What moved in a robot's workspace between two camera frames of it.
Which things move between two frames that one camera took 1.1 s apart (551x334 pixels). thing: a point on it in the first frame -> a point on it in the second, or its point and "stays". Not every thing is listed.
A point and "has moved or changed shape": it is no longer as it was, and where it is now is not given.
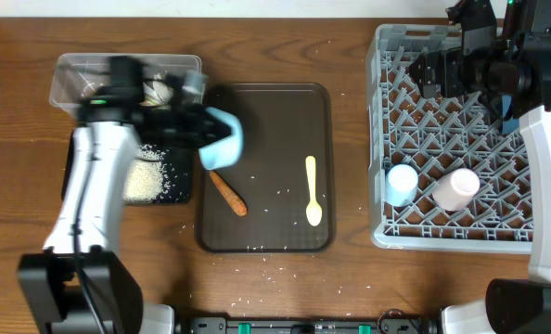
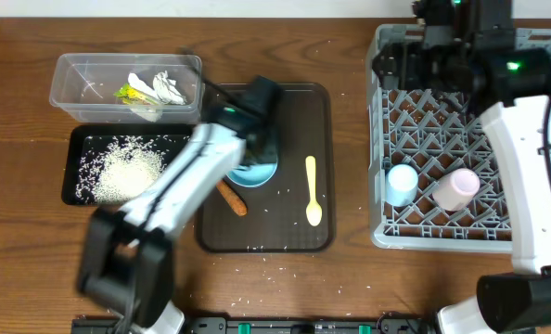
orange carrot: x=235 y=201 stays
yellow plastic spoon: x=313 y=211 stays
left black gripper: x=201 y=134 -> x=271 y=158
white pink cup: x=454 y=190 stays
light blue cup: x=401 y=185 stays
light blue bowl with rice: x=225 y=151 has moved or changed shape
